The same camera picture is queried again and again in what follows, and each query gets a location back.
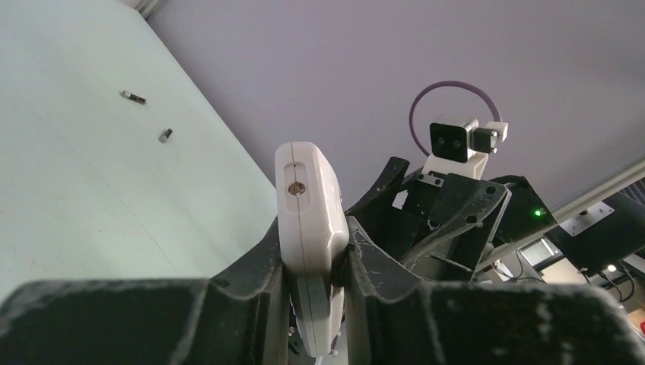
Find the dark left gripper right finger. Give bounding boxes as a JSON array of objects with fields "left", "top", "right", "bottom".
[{"left": 344, "top": 217, "right": 644, "bottom": 364}]

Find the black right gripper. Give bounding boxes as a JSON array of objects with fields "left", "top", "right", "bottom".
[{"left": 345, "top": 157, "right": 511, "bottom": 282}]

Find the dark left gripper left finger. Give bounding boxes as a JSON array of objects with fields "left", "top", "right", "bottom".
[{"left": 1, "top": 224, "right": 288, "bottom": 364}]

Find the white remote control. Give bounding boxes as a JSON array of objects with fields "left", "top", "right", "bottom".
[{"left": 275, "top": 141, "right": 349, "bottom": 357}]

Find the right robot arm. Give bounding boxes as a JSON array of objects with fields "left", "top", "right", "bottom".
[{"left": 348, "top": 156, "right": 644, "bottom": 281}]

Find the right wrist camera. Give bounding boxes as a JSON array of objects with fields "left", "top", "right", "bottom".
[{"left": 421, "top": 119, "right": 509, "bottom": 179}]

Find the aluminium frame rail right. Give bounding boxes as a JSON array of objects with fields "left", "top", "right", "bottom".
[{"left": 475, "top": 154, "right": 644, "bottom": 273}]

